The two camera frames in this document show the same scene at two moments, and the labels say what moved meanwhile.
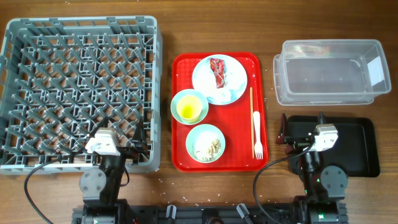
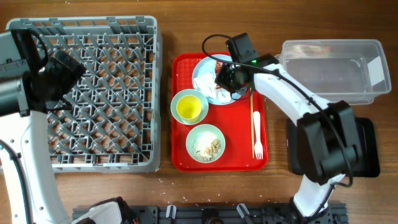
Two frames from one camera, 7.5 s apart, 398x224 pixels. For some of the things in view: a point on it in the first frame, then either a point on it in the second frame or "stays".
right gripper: (296, 143) -> (222, 79)
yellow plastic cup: (189, 108) stays
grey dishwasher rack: (61, 78) stays
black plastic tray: (357, 150) stays
